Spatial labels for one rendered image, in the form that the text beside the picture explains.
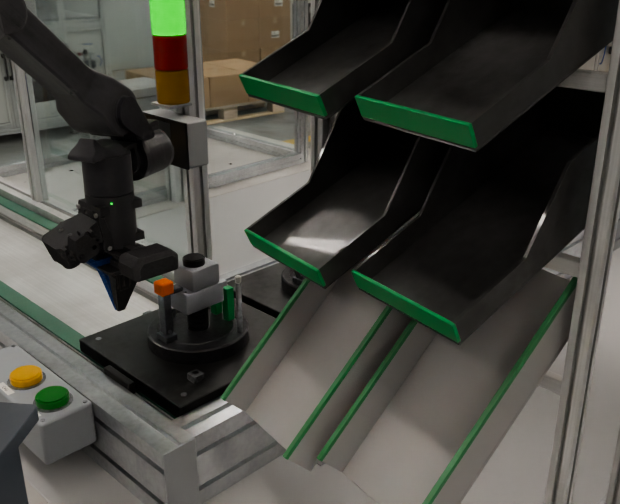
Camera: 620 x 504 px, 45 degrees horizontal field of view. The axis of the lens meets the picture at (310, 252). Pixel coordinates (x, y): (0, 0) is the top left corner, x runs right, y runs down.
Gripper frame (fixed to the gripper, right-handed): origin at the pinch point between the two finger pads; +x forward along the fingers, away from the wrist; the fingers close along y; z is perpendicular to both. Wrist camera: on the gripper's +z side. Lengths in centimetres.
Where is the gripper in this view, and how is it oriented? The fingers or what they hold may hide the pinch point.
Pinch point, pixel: (117, 284)
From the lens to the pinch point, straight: 97.0
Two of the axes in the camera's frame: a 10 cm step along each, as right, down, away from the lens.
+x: -0.1, 9.3, 3.7
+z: -7.0, 2.5, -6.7
